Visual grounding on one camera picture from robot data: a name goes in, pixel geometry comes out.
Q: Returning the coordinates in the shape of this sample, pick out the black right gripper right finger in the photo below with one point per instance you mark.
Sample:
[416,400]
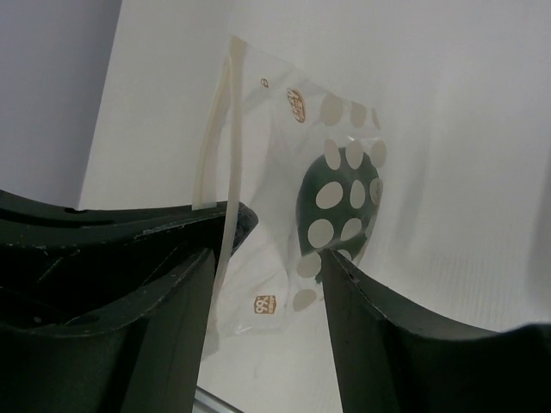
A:
[393,355]

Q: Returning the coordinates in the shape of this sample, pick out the dark green fake food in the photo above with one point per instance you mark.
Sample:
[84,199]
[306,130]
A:
[336,207]

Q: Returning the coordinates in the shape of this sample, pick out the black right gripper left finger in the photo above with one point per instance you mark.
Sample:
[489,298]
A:
[141,353]

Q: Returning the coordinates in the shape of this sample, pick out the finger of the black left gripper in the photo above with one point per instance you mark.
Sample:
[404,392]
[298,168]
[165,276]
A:
[58,263]

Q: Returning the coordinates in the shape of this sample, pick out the clear zip top bag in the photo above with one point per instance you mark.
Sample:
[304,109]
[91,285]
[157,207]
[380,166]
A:
[268,123]

